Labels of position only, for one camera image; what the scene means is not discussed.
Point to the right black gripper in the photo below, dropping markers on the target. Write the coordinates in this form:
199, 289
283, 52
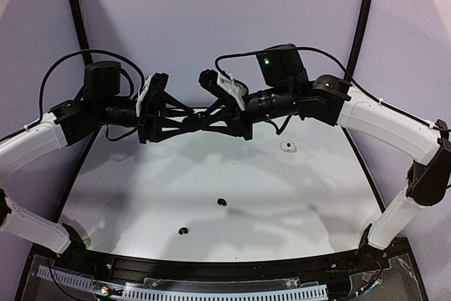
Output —
234, 114

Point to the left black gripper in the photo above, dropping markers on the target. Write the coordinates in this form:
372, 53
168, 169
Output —
146, 125

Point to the white earbud charging case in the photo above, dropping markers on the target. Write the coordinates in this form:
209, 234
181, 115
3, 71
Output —
289, 147

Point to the black earbud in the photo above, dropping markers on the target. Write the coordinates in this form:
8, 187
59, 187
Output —
221, 202
183, 231

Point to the black earbud charging case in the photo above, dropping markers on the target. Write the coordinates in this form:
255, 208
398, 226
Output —
195, 121

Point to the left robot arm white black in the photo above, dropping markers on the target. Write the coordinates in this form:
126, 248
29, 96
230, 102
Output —
62, 126

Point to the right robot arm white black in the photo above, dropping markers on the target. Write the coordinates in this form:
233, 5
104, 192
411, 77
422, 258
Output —
334, 101

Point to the black earbud front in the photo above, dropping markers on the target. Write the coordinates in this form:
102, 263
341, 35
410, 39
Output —
183, 231

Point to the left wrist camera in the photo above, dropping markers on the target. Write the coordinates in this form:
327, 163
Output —
149, 96

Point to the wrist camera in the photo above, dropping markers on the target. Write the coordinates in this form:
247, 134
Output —
223, 87
149, 96

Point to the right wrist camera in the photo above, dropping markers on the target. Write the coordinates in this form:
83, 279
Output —
223, 87

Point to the right black frame post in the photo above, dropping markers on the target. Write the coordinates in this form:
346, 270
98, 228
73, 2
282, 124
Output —
358, 38

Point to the black frame post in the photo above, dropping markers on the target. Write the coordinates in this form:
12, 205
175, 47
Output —
79, 24
358, 38

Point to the white slotted cable duct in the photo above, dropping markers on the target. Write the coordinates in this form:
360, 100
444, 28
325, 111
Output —
159, 289

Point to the left black frame post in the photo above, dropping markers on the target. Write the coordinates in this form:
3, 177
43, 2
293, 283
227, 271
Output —
79, 24

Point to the black front aluminium rail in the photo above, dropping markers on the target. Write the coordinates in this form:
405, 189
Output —
322, 267

